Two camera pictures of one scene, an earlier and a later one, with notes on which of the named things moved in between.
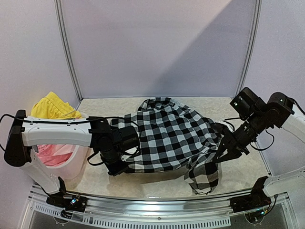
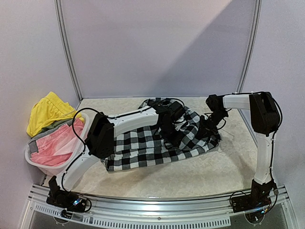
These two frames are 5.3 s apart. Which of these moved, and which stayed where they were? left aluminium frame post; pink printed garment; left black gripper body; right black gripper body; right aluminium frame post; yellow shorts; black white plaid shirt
Moved: right black gripper body; left black gripper body; black white plaid shirt
Stayed: yellow shorts; right aluminium frame post; pink printed garment; left aluminium frame post
